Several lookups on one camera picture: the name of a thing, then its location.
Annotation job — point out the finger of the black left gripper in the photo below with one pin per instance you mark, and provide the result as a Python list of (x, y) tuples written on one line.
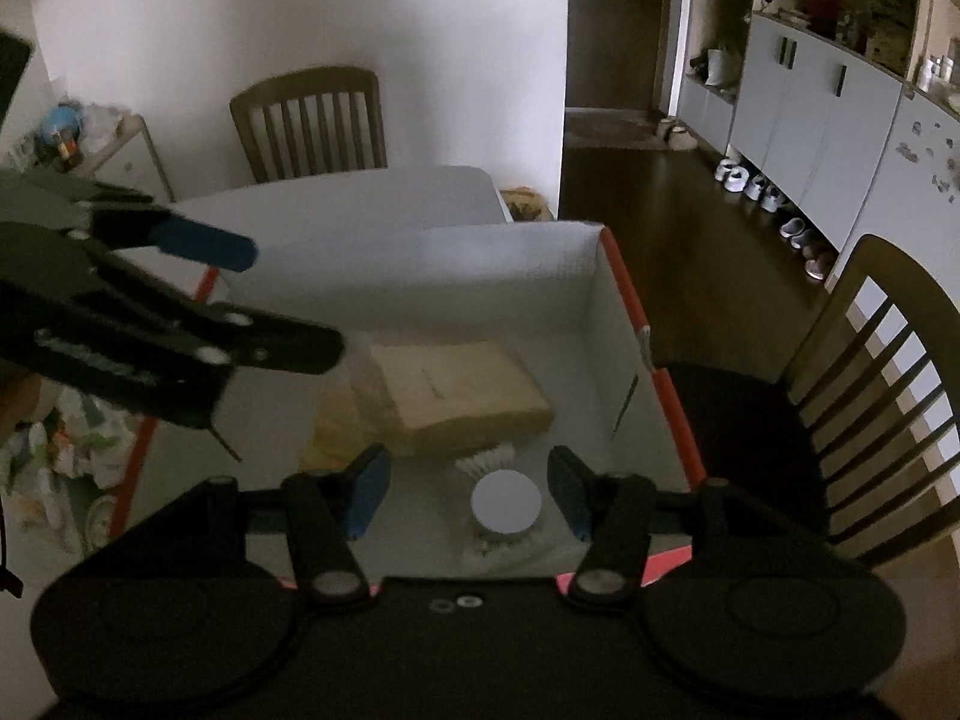
[(137, 225)]

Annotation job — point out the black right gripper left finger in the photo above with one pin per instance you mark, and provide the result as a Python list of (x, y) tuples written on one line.
[(370, 475)]

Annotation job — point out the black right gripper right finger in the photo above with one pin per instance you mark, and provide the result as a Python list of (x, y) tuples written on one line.
[(569, 482)]

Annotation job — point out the white plastic bag green item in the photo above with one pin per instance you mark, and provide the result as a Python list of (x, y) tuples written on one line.
[(62, 469)]

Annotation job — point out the tan cardboard package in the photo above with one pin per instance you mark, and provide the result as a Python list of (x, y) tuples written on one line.
[(455, 398)]

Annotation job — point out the blue globe toy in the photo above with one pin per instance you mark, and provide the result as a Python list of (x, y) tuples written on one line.
[(58, 135)]

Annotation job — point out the white sideboard cabinet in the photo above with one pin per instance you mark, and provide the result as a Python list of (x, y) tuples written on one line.
[(129, 160)]

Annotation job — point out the red cardboard box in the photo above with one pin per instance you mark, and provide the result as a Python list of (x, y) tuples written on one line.
[(555, 294)]

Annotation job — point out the dark wooden chair near cabinet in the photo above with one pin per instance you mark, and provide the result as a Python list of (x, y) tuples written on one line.
[(832, 451)]

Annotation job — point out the dark wooden chair at wall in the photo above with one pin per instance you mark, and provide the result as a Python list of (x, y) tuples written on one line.
[(311, 122)]

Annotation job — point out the grey wall cabinet unit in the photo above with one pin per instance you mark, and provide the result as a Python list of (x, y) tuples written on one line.
[(842, 114)]

